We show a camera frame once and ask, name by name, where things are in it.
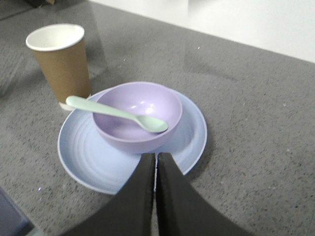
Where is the mint green plastic spoon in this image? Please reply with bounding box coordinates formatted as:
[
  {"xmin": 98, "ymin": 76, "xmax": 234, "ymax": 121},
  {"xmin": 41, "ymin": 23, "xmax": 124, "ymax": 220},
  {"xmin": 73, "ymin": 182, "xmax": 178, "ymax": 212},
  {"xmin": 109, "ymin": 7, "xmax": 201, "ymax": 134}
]
[{"xmin": 66, "ymin": 95, "xmax": 168, "ymax": 133}]

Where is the brown paper cup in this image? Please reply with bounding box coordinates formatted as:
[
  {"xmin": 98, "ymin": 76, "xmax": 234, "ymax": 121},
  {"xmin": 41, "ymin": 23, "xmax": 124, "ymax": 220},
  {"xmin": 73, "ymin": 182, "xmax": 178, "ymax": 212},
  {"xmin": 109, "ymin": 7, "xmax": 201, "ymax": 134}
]
[{"xmin": 26, "ymin": 24, "xmax": 92, "ymax": 111}]

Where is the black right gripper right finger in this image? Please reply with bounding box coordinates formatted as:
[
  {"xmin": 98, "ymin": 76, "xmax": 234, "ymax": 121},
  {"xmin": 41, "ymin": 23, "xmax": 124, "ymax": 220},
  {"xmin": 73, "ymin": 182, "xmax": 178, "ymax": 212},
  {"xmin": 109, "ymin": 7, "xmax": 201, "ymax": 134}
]
[{"xmin": 156, "ymin": 153, "xmax": 251, "ymax": 236}]

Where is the grey cabinet door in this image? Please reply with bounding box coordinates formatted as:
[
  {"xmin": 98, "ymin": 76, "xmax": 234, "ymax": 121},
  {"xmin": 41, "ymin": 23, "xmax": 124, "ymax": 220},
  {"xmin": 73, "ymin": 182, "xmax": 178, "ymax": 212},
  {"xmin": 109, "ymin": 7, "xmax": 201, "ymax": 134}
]
[{"xmin": 0, "ymin": 188, "xmax": 34, "ymax": 236}]

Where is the light blue plastic plate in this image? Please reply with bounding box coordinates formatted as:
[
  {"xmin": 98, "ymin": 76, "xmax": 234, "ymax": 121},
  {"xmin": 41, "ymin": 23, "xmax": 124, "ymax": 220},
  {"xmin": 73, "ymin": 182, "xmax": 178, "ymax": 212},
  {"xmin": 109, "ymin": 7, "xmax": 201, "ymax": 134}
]
[{"xmin": 58, "ymin": 92, "xmax": 207, "ymax": 195}]

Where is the lilac plastic bowl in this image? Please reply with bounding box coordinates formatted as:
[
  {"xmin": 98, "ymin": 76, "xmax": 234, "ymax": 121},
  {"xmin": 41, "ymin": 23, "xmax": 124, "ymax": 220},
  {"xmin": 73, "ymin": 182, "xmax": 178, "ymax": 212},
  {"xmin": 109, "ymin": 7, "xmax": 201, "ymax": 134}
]
[{"xmin": 92, "ymin": 82, "xmax": 183, "ymax": 154}]

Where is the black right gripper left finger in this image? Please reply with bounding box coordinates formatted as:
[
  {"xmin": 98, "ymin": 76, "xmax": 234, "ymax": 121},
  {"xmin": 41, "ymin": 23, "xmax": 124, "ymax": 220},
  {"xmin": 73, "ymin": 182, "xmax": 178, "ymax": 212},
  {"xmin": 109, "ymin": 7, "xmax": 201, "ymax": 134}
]
[{"xmin": 62, "ymin": 153, "xmax": 156, "ymax": 236}]

